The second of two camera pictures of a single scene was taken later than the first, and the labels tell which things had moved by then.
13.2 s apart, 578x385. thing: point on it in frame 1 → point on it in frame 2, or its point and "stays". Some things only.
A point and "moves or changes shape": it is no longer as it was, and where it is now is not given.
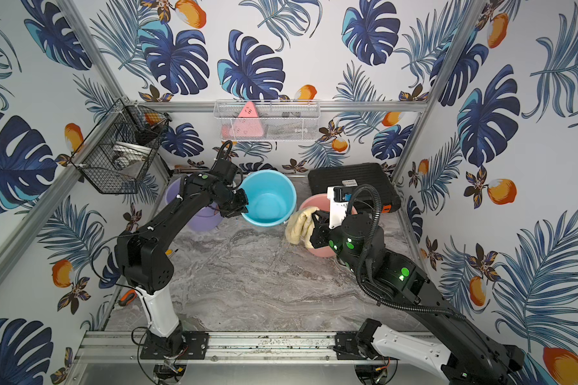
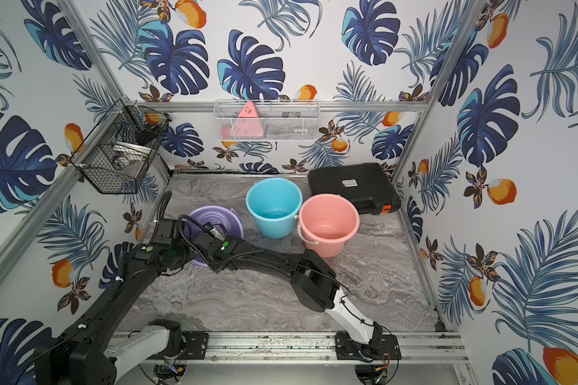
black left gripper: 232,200 → 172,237
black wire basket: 116,157 stays
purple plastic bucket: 208,219 → 215,215
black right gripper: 323,230 → 225,240
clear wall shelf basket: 291,120 stays
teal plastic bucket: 271,197 moves or changes shape
